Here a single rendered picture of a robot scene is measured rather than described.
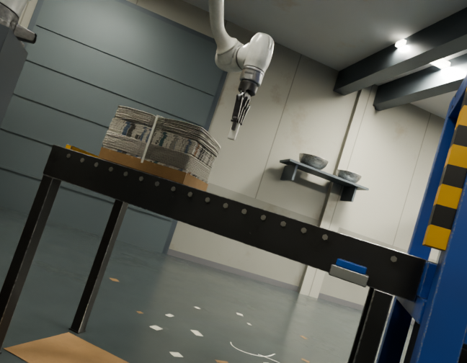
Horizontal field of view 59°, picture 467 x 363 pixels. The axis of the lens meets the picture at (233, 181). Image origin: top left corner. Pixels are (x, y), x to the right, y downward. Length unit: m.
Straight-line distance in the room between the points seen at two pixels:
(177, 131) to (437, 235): 0.97
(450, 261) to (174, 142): 1.01
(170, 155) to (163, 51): 4.36
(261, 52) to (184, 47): 4.27
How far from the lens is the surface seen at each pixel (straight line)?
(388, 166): 6.96
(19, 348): 1.94
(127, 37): 5.91
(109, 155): 1.70
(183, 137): 1.59
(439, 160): 2.00
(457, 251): 1.07
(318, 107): 6.43
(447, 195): 1.10
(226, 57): 1.80
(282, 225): 1.28
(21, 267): 1.74
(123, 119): 1.72
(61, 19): 6.00
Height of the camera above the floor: 0.75
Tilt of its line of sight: 5 degrees up
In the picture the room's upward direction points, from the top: 18 degrees clockwise
